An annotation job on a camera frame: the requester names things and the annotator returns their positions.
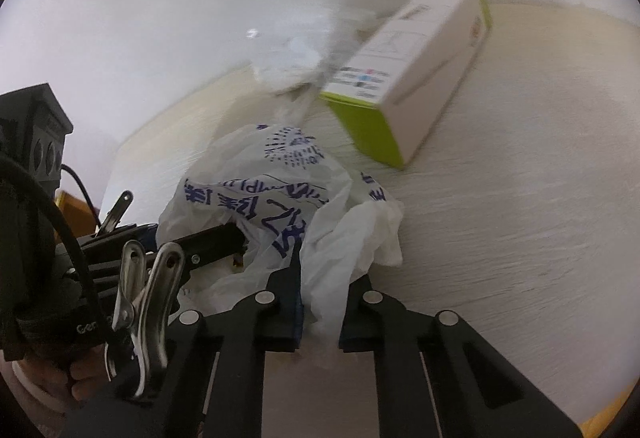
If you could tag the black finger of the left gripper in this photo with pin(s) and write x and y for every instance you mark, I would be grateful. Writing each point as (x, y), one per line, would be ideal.
(213, 244)

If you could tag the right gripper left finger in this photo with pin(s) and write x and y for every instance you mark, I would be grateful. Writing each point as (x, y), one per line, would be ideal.
(221, 377)

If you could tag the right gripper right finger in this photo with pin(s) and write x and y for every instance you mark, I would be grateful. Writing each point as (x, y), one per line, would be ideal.
(435, 376)

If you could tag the white blue-printed plastic bag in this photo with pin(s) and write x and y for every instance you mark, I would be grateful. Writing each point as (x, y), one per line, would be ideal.
(287, 195)

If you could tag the person's hand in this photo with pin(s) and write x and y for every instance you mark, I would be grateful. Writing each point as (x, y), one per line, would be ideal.
(45, 392)

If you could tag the wooden shelf cabinet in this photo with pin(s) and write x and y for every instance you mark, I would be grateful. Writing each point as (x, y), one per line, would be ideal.
(77, 213)

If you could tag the metal spring clamp right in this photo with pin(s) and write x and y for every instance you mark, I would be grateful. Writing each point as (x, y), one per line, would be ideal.
(144, 299)

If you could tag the metal spring clamp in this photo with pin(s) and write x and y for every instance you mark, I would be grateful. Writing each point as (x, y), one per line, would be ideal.
(144, 299)
(114, 216)

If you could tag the metal spring clamp left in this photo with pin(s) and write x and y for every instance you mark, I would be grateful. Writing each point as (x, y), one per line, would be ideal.
(114, 216)

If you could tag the green white cardboard box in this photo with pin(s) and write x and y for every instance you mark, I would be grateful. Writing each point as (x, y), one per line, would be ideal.
(389, 95)

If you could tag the clear crumpled plastic wrap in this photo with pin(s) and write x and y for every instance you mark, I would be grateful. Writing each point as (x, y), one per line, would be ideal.
(295, 46)

